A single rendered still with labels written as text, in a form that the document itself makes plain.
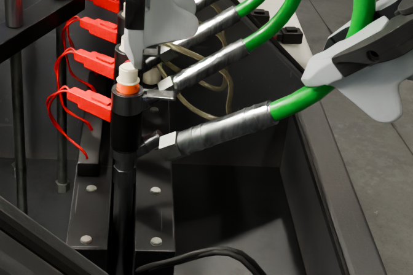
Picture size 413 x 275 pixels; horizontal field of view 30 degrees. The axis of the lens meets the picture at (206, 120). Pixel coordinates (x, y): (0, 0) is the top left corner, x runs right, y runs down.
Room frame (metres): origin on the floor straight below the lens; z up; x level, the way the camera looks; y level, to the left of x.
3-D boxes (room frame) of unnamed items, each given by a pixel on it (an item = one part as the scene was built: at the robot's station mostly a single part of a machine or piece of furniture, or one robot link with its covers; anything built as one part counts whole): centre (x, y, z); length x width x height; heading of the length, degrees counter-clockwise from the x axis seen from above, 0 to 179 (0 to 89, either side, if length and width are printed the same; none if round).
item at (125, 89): (0.58, 0.07, 1.12); 0.02 x 0.02 x 0.01
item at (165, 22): (0.57, 0.04, 1.19); 0.06 x 0.03 x 0.09; 97
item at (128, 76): (0.58, 0.07, 1.13); 0.02 x 0.02 x 0.03
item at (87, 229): (0.70, 0.09, 0.91); 0.34 x 0.10 x 0.15; 7
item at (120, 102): (0.58, 0.06, 1.01); 0.05 x 0.03 x 0.21; 97
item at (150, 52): (0.66, 0.07, 1.12); 0.03 x 0.02 x 0.01; 97
